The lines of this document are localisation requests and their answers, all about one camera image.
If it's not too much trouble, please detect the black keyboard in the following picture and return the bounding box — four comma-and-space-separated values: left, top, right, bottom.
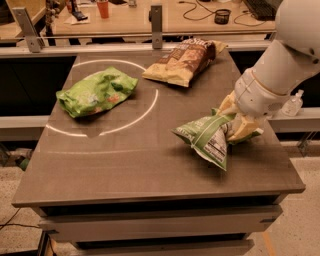
243, 0, 282, 21

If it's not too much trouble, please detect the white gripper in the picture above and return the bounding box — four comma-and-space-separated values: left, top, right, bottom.
217, 68, 289, 142

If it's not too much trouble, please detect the orange cup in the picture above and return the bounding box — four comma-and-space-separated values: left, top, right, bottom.
97, 0, 109, 19

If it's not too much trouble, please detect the upper table drawer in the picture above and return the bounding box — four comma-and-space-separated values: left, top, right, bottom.
40, 205, 282, 242

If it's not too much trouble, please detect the black cable on desk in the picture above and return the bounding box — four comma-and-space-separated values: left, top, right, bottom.
178, 0, 218, 22

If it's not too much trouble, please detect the brown chip bag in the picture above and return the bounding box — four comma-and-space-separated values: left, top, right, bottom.
142, 38, 227, 87

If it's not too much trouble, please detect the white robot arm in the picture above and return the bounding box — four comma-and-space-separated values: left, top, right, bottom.
218, 0, 320, 141

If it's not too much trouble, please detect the middle metal rail bracket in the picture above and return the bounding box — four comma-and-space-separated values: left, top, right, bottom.
149, 4, 162, 49

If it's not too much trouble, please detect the table drawer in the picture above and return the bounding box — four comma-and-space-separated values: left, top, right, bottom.
40, 205, 282, 242
72, 240, 254, 256

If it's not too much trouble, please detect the clear hand sanitizer bottle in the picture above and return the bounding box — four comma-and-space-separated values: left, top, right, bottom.
281, 90, 304, 117

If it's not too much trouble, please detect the metal rail bracket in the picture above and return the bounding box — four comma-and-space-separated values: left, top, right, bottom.
149, 4, 162, 49
13, 7, 44, 53

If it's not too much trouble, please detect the black mesh pen holder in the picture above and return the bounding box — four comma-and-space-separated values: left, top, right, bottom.
214, 9, 231, 25

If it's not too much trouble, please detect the dark object on paper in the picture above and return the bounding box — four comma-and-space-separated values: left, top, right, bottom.
71, 0, 88, 21

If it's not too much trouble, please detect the light green chip bag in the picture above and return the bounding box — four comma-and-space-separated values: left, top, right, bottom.
56, 66, 138, 118

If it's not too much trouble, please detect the green jalapeno chip bag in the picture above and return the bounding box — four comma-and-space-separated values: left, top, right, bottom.
171, 108, 264, 172

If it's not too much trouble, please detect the left metal rail bracket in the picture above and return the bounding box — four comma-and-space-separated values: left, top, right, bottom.
13, 7, 44, 53

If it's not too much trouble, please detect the lower table drawer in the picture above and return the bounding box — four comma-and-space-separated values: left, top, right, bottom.
72, 240, 254, 256

